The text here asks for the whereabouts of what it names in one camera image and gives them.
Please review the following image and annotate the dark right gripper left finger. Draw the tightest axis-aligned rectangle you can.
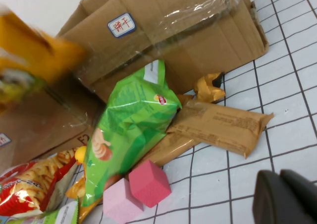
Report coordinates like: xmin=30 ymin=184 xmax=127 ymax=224
xmin=252 ymin=169 xmax=315 ymax=224

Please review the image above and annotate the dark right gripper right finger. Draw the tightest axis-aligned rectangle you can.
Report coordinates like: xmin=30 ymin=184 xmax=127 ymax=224
xmin=281 ymin=169 xmax=317 ymax=224

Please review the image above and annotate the brown biscuit package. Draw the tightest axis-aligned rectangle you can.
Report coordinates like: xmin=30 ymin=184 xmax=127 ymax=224
xmin=145 ymin=132 xmax=200 ymax=168
xmin=165 ymin=99 xmax=274 ymax=160

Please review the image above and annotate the yellow crisps bag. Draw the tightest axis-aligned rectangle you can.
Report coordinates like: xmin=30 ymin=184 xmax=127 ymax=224
xmin=64 ymin=164 xmax=105 ymax=224

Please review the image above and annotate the orange foil chip bag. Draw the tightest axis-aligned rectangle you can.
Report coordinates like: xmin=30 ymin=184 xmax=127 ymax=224
xmin=0 ymin=4 xmax=88 ymax=112

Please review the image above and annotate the orange brown snack packet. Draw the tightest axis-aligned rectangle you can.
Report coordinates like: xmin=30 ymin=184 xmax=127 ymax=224
xmin=177 ymin=94 xmax=197 ymax=108

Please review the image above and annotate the green snack bag with barcode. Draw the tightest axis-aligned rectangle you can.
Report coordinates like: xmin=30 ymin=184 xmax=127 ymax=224
xmin=0 ymin=199 xmax=80 ymax=224

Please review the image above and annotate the white grid tablecloth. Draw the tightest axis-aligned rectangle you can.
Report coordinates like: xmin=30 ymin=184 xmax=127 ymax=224
xmin=74 ymin=0 xmax=317 ymax=224

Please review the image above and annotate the dark pink foam cube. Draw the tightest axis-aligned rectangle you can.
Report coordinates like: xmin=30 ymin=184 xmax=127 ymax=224
xmin=128 ymin=159 xmax=172 ymax=209

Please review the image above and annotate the crumpled gold wrapper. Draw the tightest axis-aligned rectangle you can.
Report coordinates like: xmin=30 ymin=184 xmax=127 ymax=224
xmin=193 ymin=72 xmax=226 ymax=104

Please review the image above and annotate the light pink foam cube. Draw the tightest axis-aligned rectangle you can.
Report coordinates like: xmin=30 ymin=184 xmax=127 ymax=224
xmin=102 ymin=178 xmax=145 ymax=224

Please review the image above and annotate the green Lay's chip bag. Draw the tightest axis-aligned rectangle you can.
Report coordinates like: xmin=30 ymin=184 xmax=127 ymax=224
xmin=81 ymin=59 xmax=183 ymax=208

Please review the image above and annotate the cardboard box with clear tape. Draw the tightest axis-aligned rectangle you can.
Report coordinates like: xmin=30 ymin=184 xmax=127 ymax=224
xmin=56 ymin=0 xmax=270 ymax=104

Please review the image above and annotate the yellow rubber duck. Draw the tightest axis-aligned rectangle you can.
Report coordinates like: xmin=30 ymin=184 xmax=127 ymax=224
xmin=73 ymin=145 xmax=88 ymax=166

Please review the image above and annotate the red shrimp stick bag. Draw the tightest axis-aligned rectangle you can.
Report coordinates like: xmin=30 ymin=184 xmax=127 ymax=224
xmin=0 ymin=148 xmax=80 ymax=219

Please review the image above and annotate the cardboard box with F2 print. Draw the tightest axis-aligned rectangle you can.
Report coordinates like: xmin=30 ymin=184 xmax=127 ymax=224
xmin=0 ymin=67 xmax=108 ymax=171

